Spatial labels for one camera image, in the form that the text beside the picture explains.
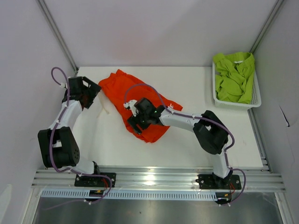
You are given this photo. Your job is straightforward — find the purple cable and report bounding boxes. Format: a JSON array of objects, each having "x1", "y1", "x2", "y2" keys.
[
  {"x1": 123, "y1": 84, "x2": 247, "y2": 207},
  {"x1": 43, "y1": 67, "x2": 113, "y2": 210}
]

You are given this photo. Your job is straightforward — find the aluminium front rail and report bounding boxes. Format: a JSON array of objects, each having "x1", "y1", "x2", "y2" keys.
[{"x1": 31, "y1": 166, "x2": 286, "y2": 192}]

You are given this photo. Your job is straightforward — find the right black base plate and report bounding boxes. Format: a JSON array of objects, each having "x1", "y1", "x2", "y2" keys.
[{"x1": 195, "y1": 173, "x2": 242, "y2": 190}]

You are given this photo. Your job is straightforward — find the aluminium corner post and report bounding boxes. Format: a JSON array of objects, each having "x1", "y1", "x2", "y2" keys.
[
  {"x1": 250, "y1": 0, "x2": 287, "y2": 54},
  {"x1": 36, "y1": 0, "x2": 78, "y2": 74}
]

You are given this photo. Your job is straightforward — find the white plastic basket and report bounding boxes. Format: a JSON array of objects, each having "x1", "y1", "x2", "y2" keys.
[{"x1": 212, "y1": 62, "x2": 262, "y2": 111}]

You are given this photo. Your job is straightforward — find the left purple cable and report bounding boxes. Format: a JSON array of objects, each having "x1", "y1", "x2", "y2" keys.
[{"x1": 43, "y1": 67, "x2": 113, "y2": 210}]

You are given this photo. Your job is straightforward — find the left aluminium corner post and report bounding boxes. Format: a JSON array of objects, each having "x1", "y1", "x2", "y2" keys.
[{"x1": 36, "y1": 0, "x2": 78, "y2": 74}]

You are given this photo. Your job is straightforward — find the green shorts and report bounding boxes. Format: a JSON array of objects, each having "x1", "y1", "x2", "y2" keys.
[{"x1": 213, "y1": 52, "x2": 255, "y2": 104}]

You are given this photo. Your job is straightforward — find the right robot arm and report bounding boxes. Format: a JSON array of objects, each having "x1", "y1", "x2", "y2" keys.
[{"x1": 124, "y1": 98, "x2": 233, "y2": 189}]

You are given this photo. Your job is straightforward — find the orange shorts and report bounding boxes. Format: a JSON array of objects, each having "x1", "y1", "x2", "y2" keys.
[{"x1": 99, "y1": 70, "x2": 169, "y2": 143}]

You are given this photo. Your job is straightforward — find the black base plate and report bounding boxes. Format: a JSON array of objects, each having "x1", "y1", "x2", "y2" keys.
[
  {"x1": 195, "y1": 173, "x2": 242, "y2": 190},
  {"x1": 74, "y1": 173, "x2": 116, "y2": 188}
]

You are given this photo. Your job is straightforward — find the right aluminium corner post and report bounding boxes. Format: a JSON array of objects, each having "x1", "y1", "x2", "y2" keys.
[{"x1": 250, "y1": 0, "x2": 287, "y2": 54}]

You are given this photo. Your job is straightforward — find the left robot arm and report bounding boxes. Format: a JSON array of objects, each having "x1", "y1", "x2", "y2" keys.
[{"x1": 38, "y1": 77, "x2": 101, "y2": 187}]

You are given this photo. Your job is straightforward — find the white slotted cable duct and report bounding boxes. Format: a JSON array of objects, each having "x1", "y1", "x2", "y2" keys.
[{"x1": 41, "y1": 189, "x2": 217, "y2": 201}]

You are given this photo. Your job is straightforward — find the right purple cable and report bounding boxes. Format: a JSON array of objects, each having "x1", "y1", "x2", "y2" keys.
[{"x1": 123, "y1": 84, "x2": 247, "y2": 207}]

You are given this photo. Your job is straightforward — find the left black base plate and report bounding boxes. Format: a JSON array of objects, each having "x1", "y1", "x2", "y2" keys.
[{"x1": 74, "y1": 173, "x2": 116, "y2": 188}]

